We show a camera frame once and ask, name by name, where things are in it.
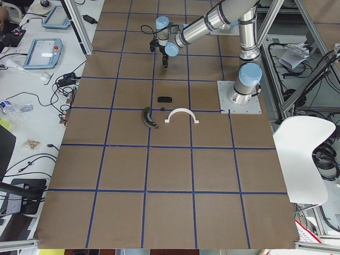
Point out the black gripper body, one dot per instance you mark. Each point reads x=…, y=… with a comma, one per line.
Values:
x=163, y=51

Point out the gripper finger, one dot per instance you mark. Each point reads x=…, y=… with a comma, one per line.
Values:
x=165, y=58

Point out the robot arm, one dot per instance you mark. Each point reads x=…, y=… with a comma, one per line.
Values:
x=169, y=37

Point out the black brake pad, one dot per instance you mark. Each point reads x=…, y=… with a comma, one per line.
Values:
x=164, y=99

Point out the green brake shoe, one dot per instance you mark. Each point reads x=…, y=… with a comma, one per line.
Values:
x=147, y=118

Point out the black power adapter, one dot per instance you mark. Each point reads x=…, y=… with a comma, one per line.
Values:
x=89, y=19

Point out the blue teach pendant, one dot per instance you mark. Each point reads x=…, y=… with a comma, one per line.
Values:
x=56, y=19
x=43, y=54

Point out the plastic water bottle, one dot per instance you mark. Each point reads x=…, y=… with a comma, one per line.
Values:
x=16, y=113

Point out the white chair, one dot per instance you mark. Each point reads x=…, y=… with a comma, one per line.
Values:
x=295, y=140

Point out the black laptop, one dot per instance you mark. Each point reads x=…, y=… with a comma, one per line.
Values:
x=7, y=145

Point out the aluminium frame post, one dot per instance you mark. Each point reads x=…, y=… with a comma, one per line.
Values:
x=77, y=24

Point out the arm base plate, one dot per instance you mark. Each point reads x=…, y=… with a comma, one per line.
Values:
x=233, y=103

